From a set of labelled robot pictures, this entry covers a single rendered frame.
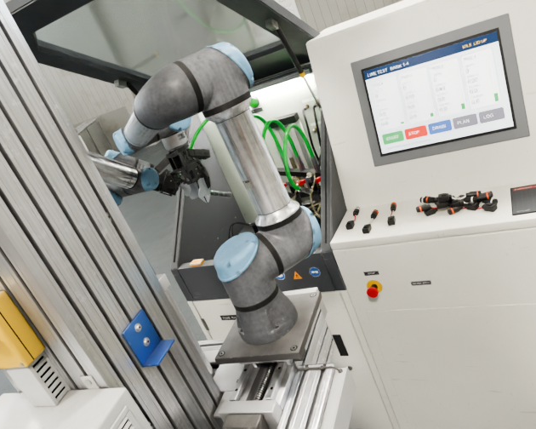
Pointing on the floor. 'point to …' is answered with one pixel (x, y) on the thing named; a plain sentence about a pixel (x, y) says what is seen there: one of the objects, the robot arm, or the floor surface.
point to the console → (490, 310)
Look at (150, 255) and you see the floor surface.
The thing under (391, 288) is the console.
